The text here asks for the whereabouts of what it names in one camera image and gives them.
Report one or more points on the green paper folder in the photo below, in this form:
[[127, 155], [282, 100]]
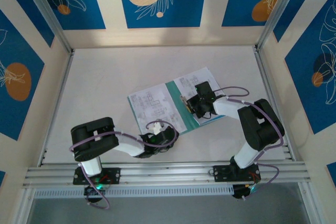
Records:
[[181, 108]]

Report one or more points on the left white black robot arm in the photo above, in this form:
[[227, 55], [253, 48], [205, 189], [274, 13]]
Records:
[[128, 145]]

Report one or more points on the aluminium frame post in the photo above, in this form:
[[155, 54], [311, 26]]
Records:
[[278, 6], [44, 6]]

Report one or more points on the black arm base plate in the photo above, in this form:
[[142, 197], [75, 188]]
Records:
[[115, 175], [220, 174]]

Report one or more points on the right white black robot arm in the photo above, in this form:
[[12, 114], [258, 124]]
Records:
[[225, 106]]

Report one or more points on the aluminium mounting rail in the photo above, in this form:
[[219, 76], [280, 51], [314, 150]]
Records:
[[168, 174]]

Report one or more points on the aluminium table side rail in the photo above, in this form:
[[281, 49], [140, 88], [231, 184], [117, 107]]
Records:
[[261, 64], [65, 77]]

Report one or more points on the white printed paper sheet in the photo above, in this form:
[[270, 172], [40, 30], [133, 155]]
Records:
[[155, 106]]

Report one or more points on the blue-edged printed booklet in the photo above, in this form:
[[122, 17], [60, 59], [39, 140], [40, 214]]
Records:
[[202, 75]]

